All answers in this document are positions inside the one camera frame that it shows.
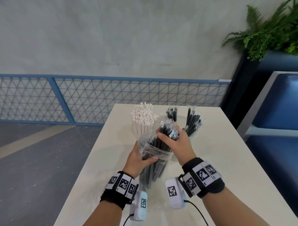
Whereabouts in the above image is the person's left hand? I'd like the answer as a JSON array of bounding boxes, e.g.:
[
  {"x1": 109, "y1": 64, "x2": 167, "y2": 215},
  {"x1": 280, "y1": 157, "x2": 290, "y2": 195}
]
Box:
[{"x1": 122, "y1": 140, "x2": 159, "y2": 178}]

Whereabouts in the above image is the person's right hand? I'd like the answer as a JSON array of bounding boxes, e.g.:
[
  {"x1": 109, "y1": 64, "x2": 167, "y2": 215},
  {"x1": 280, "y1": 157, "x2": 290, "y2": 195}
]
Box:
[{"x1": 155, "y1": 124, "x2": 197, "y2": 167}]

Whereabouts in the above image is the bundle of black straws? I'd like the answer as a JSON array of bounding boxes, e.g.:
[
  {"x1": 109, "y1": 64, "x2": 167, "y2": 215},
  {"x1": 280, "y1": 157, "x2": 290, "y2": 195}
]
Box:
[{"x1": 139, "y1": 120, "x2": 181, "y2": 189}]

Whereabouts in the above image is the person's right forearm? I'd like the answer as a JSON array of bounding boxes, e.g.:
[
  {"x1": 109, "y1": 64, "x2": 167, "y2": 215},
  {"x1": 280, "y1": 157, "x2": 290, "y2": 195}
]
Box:
[{"x1": 201, "y1": 183, "x2": 273, "y2": 226}]

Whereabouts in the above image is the person's left forearm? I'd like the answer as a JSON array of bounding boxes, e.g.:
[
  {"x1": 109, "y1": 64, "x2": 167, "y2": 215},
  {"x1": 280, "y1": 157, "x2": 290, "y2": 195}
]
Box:
[{"x1": 82, "y1": 201, "x2": 122, "y2": 226}]

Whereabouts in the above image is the small group of black straws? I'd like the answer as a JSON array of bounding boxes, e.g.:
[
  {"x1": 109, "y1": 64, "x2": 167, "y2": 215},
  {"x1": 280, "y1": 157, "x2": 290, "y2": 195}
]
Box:
[{"x1": 166, "y1": 106, "x2": 179, "y2": 122}]

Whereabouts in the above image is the white straw holder cup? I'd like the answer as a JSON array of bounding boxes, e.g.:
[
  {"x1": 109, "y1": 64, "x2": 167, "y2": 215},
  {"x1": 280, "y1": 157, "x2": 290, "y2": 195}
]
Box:
[{"x1": 131, "y1": 121, "x2": 154, "y2": 141}]

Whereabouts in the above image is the bundle of white paper straws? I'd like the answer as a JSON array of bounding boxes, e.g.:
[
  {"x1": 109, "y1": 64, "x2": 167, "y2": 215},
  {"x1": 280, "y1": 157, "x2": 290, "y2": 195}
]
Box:
[{"x1": 130, "y1": 102, "x2": 159, "y2": 136}]

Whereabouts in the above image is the tall group of black straws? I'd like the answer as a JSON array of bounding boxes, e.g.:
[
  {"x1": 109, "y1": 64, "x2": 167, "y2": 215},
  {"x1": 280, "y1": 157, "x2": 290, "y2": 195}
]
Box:
[{"x1": 182, "y1": 105, "x2": 202, "y2": 137}]

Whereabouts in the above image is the black marker wristband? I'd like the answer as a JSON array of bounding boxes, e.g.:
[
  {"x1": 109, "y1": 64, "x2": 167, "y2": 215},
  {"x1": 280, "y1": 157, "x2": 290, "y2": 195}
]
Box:
[
  {"x1": 178, "y1": 157, "x2": 226, "y2": 198},
  {"x1": 100, "y1": 171, "x2": 140, "y2": 211}
]

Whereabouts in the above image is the blue mesh fence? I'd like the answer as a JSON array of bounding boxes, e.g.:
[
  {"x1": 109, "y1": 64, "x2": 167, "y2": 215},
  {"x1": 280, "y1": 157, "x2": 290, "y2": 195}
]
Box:
[{"x1": 0, "y1": 74, "x2": 232, "y2": 127}]

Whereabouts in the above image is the dark blue planter box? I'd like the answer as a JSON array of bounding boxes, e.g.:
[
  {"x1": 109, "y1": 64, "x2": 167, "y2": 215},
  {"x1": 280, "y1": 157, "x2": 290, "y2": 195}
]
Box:
[{"x1": 221, "y1": 49, "x2": 298, "y2": 130}]

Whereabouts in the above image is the blue cushioned bench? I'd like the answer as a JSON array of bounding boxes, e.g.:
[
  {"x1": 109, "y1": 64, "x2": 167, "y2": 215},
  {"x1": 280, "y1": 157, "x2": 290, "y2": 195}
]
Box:
[{"x1": 236, "y1": 71, "x2": 298, "y2": 211}]

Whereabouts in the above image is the green fern plant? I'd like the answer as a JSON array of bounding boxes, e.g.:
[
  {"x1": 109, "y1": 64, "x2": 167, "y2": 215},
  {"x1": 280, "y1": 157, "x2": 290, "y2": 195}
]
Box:
[{"x1": 221, "y1": 0, "x2": 298, "y2": 62}]

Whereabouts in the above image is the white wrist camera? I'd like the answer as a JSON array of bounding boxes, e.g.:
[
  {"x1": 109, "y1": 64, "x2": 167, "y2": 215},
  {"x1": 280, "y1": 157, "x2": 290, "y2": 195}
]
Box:
[
  {"x1": 165, "y1": 177, "x2": 187, "y2": 210},
  {"x1": 129, "y1": 190, "x2": 148, "y2": 221}
]

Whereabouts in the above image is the black camera cable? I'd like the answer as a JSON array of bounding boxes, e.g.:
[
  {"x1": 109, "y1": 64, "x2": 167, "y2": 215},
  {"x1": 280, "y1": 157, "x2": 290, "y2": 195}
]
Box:
[
  {"x1": 122, "y1": 212, "x2": 135, "y2": 226},
  {"x1": 183, "y1": 199, "x2": 210, "y2": 226}
]

